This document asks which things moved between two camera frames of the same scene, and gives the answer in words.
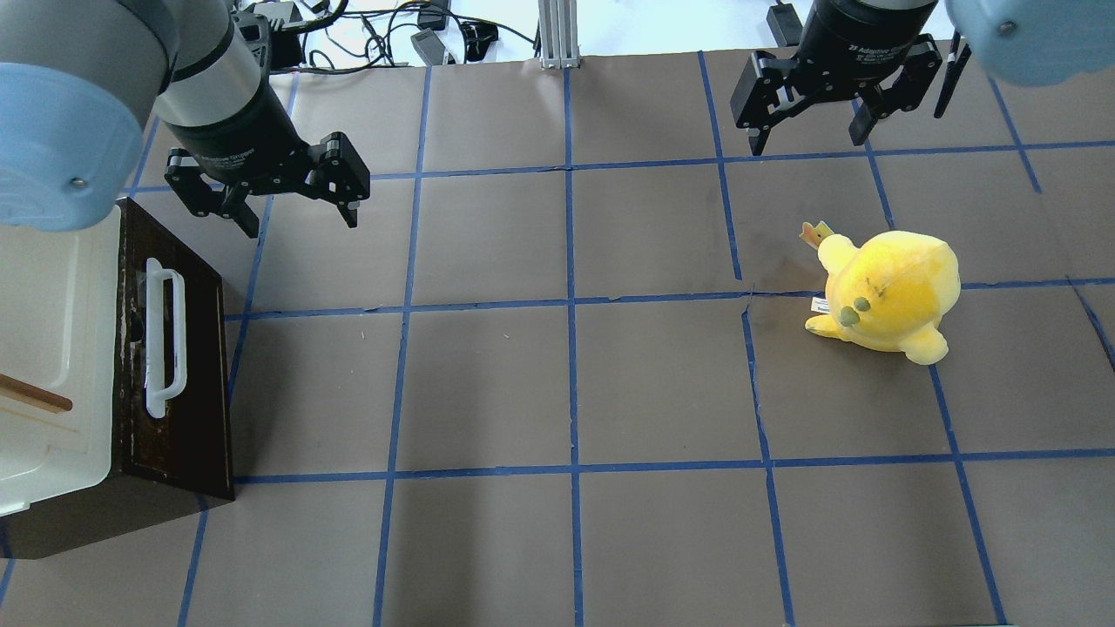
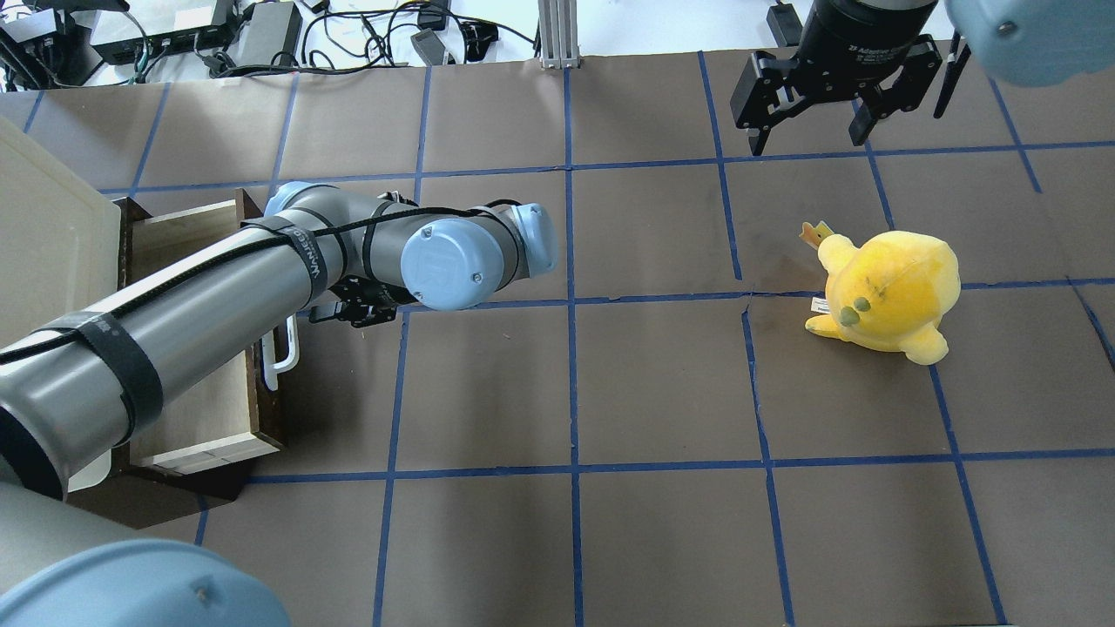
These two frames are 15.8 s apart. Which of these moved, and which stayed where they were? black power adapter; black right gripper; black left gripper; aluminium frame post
Moved: black left gripper
Stayed: aluminium frame post; black power adapter; black right gripper
